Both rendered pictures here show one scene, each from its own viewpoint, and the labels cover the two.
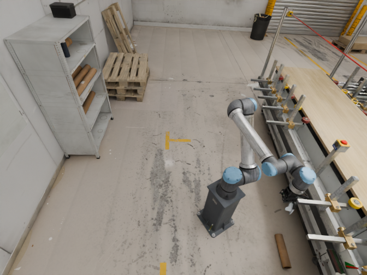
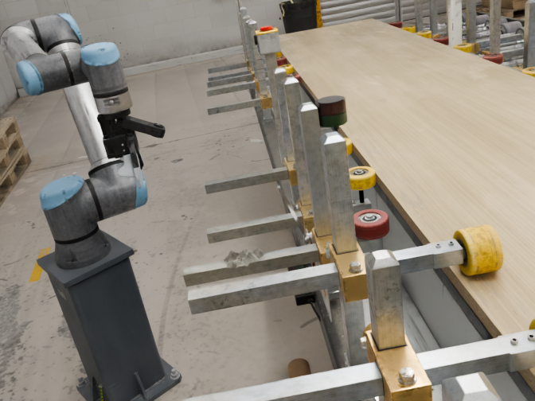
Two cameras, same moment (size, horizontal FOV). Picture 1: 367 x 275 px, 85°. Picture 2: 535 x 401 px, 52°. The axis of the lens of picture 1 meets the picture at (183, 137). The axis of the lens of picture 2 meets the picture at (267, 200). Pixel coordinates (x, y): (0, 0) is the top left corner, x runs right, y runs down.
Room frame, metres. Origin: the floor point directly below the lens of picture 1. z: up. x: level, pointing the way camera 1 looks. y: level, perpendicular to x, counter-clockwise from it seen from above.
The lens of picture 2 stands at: (-0.70, -1.04, 1.46)
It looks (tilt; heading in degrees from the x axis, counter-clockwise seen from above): 25 degrees down; 358
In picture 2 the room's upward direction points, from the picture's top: 10 degrees counter-clockwise
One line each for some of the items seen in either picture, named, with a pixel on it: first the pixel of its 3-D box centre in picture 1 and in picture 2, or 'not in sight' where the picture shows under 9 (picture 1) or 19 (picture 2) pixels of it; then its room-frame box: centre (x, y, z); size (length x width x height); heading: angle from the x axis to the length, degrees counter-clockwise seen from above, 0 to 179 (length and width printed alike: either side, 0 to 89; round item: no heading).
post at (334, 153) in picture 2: not in sight; (346, 262); (0.11, -1.19, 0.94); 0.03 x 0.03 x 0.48; 89
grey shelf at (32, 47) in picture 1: (77, 92); not in sight; (2.15, 1.40, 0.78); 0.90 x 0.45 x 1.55; 5
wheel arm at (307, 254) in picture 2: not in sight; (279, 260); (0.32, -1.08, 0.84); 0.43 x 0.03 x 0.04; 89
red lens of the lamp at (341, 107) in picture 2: not in sight; (330, 105); (0.36, -1.24, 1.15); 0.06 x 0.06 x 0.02
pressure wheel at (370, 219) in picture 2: not in sight; (371, 238); (0.32, -1.29, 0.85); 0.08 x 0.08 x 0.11
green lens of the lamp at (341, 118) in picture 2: not in sight; (332, 117); (0.36, -1.24, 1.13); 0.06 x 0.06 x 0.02
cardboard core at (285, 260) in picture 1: (282, 250); (305, 396); (0.73, -1.10, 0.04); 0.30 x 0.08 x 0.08; 179
